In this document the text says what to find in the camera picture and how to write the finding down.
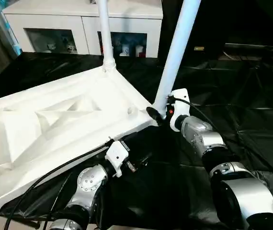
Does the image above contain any white plastic table leg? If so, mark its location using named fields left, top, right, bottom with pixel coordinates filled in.
left=96, top=0, right=117, bottom=72
left=153, top=0, right=202, bottom=116

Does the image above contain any white plastic table top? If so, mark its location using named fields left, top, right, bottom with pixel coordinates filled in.
left=0, top=65, right=159, bottom=223

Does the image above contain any black table mat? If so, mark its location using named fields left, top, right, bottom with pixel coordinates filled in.
left=0, top=50, right=273, bottom=228

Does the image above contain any white glass-door cabinet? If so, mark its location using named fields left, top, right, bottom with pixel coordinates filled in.
left=2, top=0, right=163, bottom=59

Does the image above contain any teal plastic object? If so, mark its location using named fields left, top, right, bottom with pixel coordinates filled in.
left=2, top=17, right=23, bottom=56

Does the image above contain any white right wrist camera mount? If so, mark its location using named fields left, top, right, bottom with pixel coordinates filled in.
left=167, top=89, right=191, bottom=132

